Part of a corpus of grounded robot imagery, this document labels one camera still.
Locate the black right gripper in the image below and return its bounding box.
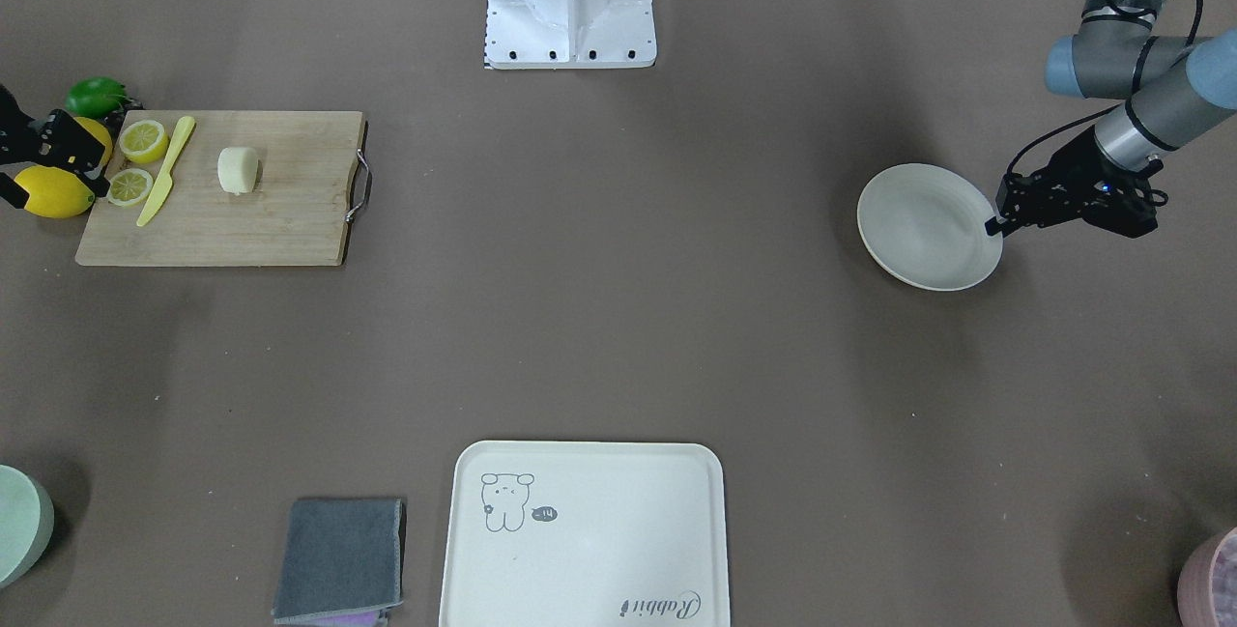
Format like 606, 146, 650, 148
1, 87, 109, 211

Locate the lemon half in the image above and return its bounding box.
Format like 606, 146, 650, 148
105, 166, 155, 208
116, 117, 171, 164

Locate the white round plate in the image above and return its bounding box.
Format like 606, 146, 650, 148
856, 163, 1003, 292

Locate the lemon half lower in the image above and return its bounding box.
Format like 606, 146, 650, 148
105, 166, 155, 208

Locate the lemon half upper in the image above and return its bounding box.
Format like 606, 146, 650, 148
116, 117, 171, 164

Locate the yellow plastic knife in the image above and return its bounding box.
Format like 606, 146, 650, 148
136, 115, 197, 228

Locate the pink bowl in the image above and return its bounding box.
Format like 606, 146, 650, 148
1176, 528, 1236, 626

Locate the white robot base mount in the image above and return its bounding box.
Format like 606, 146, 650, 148
482, 0, 658, 70

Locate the whole yellow lemon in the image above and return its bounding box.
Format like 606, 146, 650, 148
73, 116, 114, 168
14, 164, 96, 220

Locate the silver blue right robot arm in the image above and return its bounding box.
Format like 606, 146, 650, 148
1, 87, 110, 197

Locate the cream rabbit tray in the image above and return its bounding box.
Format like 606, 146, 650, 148
439, 441, 731, 626

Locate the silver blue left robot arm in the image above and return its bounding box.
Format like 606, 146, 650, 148
985, 0, 1236, 237

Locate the mint green bowl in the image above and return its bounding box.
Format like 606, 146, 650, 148
1, 465, 56, 587

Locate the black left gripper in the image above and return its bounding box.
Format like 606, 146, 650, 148
985, 127, 1169, 237

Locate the folded grey cloth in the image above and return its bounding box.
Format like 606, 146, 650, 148
273, 497, 404, 626

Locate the green lime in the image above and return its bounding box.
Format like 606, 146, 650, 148
66, 75, 129, 117

